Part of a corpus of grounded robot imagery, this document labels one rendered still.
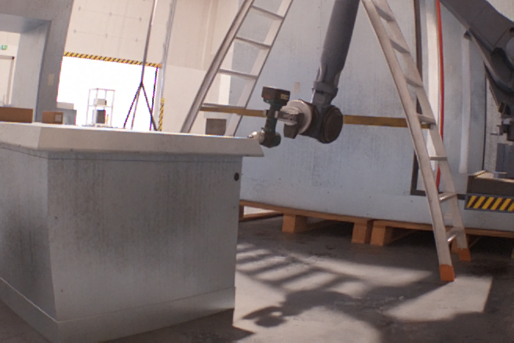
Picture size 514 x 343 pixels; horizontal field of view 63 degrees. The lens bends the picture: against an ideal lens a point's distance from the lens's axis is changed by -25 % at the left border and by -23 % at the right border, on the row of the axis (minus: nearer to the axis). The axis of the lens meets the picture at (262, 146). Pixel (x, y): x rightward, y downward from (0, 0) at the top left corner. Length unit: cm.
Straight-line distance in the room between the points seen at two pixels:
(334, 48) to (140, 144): 124
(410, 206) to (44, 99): 260
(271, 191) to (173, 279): 243
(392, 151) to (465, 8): 160
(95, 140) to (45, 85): 213
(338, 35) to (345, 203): 156
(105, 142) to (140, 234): 33
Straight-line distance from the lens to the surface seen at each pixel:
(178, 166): 163
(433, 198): 259
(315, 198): 381
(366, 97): 363
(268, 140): 213
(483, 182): 202
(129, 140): 142
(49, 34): 347
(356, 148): 365
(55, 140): 125
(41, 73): 345
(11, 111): 196
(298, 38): 398
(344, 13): 247
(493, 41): 223
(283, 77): 400
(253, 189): 412
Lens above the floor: 66
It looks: 1 degrees down
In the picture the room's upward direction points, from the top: 4 degrees clockwise
